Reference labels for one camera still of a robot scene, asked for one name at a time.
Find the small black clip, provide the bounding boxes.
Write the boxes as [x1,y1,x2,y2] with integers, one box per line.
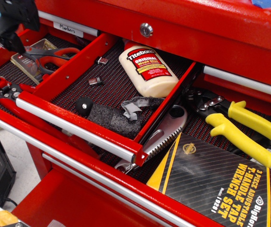
[95,57,109,65]
[88,77,103,86]

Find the red handled wire stripper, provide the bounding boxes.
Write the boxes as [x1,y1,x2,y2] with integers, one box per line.
[0,76,100,159]

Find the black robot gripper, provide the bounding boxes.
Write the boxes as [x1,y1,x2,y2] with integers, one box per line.
[0,0,40,53]

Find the small black clip upper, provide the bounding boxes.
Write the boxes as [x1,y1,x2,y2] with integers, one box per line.
[95,57,109,65]

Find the small open red drawer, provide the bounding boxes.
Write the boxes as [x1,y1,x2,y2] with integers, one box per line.
[16,34,199,165]

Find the Titebond wood glue bottle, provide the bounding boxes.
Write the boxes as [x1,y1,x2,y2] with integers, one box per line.
[119,39,179,98]

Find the silver cabinet lock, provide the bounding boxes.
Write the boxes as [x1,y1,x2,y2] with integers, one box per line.
[140,23,153,37]

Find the black round knob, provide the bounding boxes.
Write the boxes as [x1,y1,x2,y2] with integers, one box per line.
[75,97,93,117]

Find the clear drill bit case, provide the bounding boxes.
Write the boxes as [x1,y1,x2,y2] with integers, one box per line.
[10,38,71,85]

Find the black yellow tap wrench box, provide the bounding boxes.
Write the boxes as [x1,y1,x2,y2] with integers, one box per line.
[147,133,271,227]

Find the red tool chest cabinet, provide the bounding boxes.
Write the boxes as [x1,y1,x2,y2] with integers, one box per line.
[17,0,271,109]

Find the wide open red drawer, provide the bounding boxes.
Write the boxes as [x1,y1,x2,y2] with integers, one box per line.
[0,23,271,227]

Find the silver folding saw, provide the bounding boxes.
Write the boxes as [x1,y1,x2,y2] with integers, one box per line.
[114,105,188,174]

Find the small black clip lower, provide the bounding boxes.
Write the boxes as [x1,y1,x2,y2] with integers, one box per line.
[88,77,103,86]

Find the crumpled grey tape piece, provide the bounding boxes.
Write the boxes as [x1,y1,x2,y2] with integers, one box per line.
[121,96,165,122]

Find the yellow handled tin snips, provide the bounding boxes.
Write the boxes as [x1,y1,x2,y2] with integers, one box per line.
[185,87,271,167]

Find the red grey handled scissors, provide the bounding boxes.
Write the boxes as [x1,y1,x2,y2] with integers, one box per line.
[0,34,80,75]

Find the white markers label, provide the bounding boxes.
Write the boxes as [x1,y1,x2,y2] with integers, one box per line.
[53,22,84,38]

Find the bottom open red drawer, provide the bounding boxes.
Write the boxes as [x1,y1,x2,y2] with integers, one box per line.
[13,170,160,227]

